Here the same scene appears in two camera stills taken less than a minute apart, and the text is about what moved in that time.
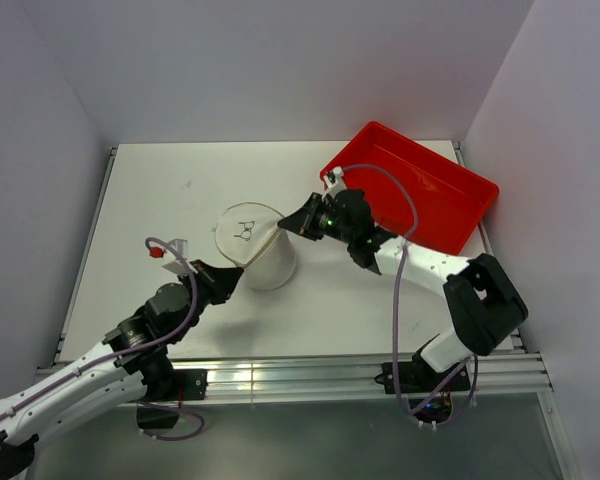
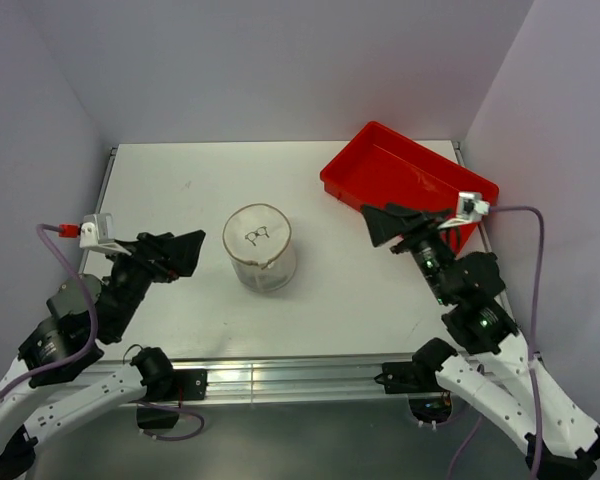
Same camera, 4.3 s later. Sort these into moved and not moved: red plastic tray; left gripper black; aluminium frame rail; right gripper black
Moved: left gripper black; right gripper black
Not moved: red plastic tray; aluminium frame rail
